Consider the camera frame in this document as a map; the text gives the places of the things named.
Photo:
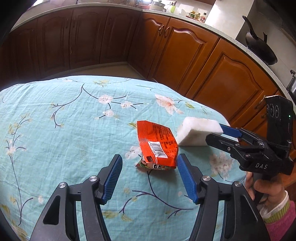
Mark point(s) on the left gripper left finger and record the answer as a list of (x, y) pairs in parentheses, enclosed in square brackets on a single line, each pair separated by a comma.
[(58, 220)]

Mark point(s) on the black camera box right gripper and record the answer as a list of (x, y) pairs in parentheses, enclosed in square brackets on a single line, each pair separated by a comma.
[(279, 112)]

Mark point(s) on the white lidded pot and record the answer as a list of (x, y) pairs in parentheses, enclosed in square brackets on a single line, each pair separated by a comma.
[(157, 6)]

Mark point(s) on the wooden kitchen base cabinets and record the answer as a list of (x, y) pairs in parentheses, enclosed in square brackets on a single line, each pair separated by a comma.
[(191, 60)]

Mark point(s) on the black cooking pot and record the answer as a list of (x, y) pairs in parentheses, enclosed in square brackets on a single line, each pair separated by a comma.
[(291, 86)]

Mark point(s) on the white foam block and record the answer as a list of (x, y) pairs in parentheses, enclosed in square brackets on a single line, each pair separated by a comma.
[(193, 131)]

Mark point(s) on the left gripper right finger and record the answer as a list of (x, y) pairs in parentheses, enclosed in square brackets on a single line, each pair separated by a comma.
[(241, 221)]

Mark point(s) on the black wok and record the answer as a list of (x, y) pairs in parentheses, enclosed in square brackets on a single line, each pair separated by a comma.
[(259, 46)]

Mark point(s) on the right hand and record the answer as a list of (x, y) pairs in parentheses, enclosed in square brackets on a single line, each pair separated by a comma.
[(274, 190)]

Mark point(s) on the orange snack packet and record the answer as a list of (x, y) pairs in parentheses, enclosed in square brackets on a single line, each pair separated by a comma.
[(158, 146)]

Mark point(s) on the teal floral tablecloth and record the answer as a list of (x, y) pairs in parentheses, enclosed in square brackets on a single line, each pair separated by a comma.
[(67, 129)]

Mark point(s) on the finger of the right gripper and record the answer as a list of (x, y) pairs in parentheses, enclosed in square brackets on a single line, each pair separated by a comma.
[(242, 134), (236, 150)]

